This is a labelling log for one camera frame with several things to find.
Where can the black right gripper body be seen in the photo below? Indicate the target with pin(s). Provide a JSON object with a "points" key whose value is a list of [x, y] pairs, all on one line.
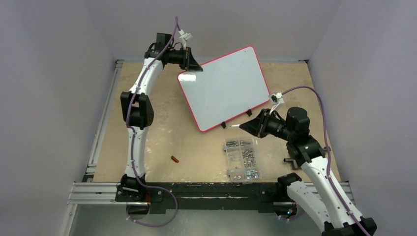
{"points": [[263, 124]]}

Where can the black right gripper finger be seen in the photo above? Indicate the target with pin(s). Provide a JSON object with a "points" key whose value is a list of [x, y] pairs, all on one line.
{"points": [[255, 121], [252, 130]]}

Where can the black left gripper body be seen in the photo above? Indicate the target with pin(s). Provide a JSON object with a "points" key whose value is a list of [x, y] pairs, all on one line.
{"points": [[185, 58]]}

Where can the pink framed whiteboard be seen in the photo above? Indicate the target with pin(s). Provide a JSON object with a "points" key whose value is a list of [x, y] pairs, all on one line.
{"points": [[227, 87]]}

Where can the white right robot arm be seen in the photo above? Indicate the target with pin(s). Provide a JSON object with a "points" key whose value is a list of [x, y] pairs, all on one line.
{"points": [[331, 209]]}

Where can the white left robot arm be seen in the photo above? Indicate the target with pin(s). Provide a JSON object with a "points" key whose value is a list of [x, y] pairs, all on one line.
{"points": [[138, 113]]}

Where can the clear screw organizer box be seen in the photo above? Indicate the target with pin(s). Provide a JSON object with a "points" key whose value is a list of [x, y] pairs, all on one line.
{"points": [[242, 157]]}

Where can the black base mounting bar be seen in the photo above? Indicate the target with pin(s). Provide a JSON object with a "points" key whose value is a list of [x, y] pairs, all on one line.
{"points": [[263, 197]]}

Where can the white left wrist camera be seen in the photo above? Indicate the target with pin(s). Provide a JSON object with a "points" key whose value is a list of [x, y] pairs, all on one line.
{"points": [[184, 37]]}

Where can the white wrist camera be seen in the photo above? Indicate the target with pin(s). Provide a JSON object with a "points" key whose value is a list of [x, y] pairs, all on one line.
{"points": [[277, 101], [184, 37]]}

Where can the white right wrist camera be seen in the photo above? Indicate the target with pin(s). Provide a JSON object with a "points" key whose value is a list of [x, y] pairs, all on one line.
{"points": [[277, 101]]}

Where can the black metal bracket tool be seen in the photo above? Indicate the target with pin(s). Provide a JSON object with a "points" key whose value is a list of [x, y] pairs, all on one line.
{"points": [[298, 155]]}

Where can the aluminium table frame rail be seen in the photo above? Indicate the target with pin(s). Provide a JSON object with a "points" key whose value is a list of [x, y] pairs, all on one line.
{"points": [[91, 207]]}

